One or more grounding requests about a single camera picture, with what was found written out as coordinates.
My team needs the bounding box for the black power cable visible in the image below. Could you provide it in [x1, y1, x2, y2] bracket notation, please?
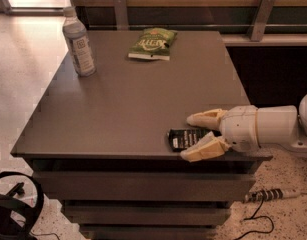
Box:
[232, 194, 276, 240]

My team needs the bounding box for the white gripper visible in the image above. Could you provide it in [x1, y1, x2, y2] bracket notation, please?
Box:
[180, 105, 259, 162]

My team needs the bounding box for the green jalapeno chip bag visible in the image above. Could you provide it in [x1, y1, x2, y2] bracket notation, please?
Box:
[128, 28, 177, 61]

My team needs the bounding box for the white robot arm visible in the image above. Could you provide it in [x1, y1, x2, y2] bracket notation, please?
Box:
[180, 94, 307, 162]

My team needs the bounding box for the left metal shelf bracket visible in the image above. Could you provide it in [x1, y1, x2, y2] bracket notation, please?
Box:
[113, 0, 129, 31]

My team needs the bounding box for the black chair base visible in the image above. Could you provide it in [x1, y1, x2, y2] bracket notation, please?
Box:
[0, 171, 44, 240]

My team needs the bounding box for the metal shelf bracket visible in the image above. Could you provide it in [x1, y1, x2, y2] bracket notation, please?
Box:
[113, 0, 129, 31]
[247, 0, 276, 42]

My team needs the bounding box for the white power strip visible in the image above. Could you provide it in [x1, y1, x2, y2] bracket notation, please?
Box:
[244, 188, 301, 203]

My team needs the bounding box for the grey drawer cabinet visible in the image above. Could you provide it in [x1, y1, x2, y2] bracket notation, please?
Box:
[13, 31, 261, 240]

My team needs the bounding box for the right metal shelf bracket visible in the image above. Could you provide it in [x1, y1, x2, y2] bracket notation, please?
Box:
[247, 0, 276, 42]

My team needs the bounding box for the dark chocolate rxbar wrapper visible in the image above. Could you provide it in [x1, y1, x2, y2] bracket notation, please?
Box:
[167, 128, 221, 152]

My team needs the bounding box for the clear plastic water bottle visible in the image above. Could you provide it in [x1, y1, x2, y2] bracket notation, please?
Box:
[62, 7, 96, 77]

